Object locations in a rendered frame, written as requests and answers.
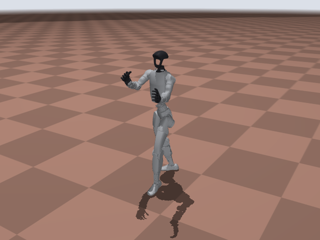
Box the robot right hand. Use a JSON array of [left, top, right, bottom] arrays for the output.
[[121, 71, 132, 86]]

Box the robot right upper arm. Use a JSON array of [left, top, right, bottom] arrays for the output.
[[135, 69, 153, 90]]

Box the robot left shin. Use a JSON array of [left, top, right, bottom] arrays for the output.
[[152, 150, 164, 185]]

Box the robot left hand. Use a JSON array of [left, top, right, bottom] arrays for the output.
[[152, 88, 161, 103]]

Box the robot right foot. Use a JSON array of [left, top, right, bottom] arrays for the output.
[[161, 163, 179, 171]]

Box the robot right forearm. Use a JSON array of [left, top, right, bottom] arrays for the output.
[[126, 81, 137, 89]]

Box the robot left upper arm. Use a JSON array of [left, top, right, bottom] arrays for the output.
[[161, 73, 176, 96]]

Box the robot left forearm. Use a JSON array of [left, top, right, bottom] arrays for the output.
[[154, 93, 171, 104]]

